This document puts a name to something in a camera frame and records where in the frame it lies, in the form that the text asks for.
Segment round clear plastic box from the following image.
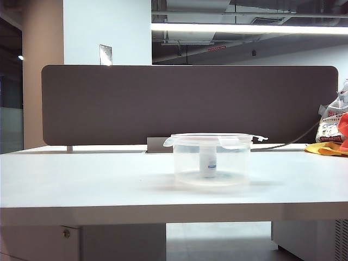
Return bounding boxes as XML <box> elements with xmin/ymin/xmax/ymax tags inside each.
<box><xmin>173</xmin><ymin>140</ymin><xmax>253</xmax><ymax>189</ymax></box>

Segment red cloth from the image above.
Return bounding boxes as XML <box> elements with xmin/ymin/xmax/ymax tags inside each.
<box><xmin>336</xmin><ymin>111</ymin><xmax>348</xmax><ymax>152</ymax></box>

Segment yellow orange cloth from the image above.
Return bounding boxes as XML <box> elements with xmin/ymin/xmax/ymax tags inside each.
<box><xmin>304</xmin><ymin>140</ymin><xmax>348</xmax><ymax>158</ymax></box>

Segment white drawer cabinet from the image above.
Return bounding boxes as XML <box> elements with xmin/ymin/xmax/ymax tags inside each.
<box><xmin>0</xmin><ymin>223</ymin><xmax>167</xmax><ymax>261</ymax></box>

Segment white vented cabinet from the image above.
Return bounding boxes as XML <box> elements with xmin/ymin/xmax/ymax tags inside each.
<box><xmin>271</xmin><ymin>219</ymin><xmax>348</xmax><ymax>261</ymax></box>

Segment clear plastic snap lid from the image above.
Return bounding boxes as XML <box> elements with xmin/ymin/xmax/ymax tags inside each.
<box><xmin>163</xmin><ymin>132</ymin><xmax>269</xmax><ymax>151</ymax></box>

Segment grey power cable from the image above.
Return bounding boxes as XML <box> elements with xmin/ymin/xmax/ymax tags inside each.
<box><xmin>251</xmin><ymin>121</ymin><xmax>320</xmax><ymax>152</ymax></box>

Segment small white medicine bottle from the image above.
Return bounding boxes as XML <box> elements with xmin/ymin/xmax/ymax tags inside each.
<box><xmin>200</xmin><ymin>145</ymin><xmax>218</xmax><ymax>179</ymax></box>

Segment long white ceiling light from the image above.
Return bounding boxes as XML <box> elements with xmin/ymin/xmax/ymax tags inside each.
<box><xmin>151</xmin><ymin>22</ymin><xmax>348</xmax><ymax>35</ymax></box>

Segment grey fabric desk divider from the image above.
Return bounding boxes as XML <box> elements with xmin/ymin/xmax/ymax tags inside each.
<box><xmin>41</xmin><ymin>64</ymin><xmax>339</xmax><ymax>146</ymax></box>

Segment metal wall plate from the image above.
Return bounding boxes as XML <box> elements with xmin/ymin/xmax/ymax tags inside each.
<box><xmin>99</xmin><ymin>43</ymin><xmax>113</xmax><ymax>66</ymax></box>

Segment printed plastic snack bag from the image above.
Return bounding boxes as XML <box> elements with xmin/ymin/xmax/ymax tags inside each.
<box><xmin>315</xmin><ymin>78</ymin><xmax>348</xmax><ymax>144</ymax></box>

